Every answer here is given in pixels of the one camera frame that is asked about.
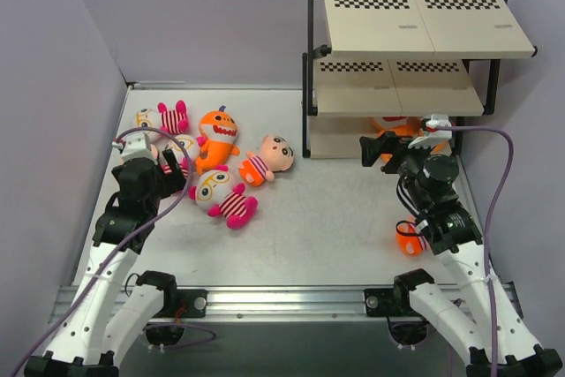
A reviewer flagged aluminium front rail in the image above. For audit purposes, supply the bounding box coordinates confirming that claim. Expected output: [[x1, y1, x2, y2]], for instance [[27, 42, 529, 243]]
[[52, 286, 524, 323]]

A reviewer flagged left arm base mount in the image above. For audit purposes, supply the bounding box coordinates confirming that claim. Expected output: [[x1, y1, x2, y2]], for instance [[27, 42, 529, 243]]
[[175, 289, 208, 320]]

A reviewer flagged peach boy plush centre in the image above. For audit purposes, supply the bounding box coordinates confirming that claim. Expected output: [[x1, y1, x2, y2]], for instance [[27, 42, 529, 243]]
[[238, 134, 295, 187]]

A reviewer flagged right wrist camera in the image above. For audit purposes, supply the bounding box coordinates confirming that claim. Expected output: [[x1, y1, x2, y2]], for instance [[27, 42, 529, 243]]
[[408, 112, 454, 151]]

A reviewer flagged cream black three-tier shelf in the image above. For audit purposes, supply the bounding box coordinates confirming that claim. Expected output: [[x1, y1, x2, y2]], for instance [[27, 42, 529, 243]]
[[302, 0, 538, 159]]

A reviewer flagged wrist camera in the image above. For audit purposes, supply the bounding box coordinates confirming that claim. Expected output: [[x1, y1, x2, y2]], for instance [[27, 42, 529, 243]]
[[408, 112, 454, 151], [112, 132, 154, 163]]

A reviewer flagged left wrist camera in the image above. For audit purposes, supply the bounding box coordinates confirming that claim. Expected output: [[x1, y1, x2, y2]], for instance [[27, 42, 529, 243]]
[[112, 132, 154, 163]]

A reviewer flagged peach boy plush left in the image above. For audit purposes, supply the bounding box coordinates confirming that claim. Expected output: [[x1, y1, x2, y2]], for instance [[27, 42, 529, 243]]
[[149, 144, 159, 161]]

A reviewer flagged orange shark plush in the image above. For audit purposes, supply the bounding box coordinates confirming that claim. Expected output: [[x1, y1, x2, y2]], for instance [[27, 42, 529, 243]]
[[372, 117, 420, 138], [417, 116, 456, 158], [194, 105, 240, 175]]

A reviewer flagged peach boy plush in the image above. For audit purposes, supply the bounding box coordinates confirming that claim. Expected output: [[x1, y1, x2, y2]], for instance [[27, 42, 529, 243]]
[[395, 220, 430, 256], [238, 134, 295, 187], [149, 144, 159, 161]]

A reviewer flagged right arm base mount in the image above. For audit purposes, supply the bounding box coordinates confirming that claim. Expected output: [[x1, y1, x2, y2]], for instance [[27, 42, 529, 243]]
[[364, 287, 399, 318]]

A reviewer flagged peach boy plush right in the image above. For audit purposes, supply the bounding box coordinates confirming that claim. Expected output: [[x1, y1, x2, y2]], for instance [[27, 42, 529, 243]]
[[395, 220, 430, 256]]

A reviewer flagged white pink glasses plush front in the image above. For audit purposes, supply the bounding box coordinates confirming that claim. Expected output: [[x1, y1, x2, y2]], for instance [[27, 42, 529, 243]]
[[188, 165, 259, 230]]

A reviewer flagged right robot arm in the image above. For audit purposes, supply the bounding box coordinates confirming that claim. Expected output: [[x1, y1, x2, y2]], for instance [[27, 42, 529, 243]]
[[359, 132, 563, 376]]

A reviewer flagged white pink glasses plush middle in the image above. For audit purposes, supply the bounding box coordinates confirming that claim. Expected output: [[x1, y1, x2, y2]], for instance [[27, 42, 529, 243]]
[[156, 134, 201, 178]]

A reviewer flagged white pink glasses plush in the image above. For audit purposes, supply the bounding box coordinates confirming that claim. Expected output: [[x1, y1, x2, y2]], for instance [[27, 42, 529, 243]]
[[156, 134, 201, 178], [188, 165, 259, 230]]

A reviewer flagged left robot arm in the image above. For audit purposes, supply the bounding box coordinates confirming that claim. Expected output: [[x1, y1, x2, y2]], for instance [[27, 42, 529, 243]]
[[24, 147, 188, 376]]

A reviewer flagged orange shark plush back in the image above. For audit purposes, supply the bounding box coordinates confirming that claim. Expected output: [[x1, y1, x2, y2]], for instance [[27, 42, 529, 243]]
[[194, 105, 240, 175]]

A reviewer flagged white pink striped plush back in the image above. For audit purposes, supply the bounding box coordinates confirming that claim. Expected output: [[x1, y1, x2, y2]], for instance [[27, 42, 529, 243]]
[[133, 100, 190, 135]]

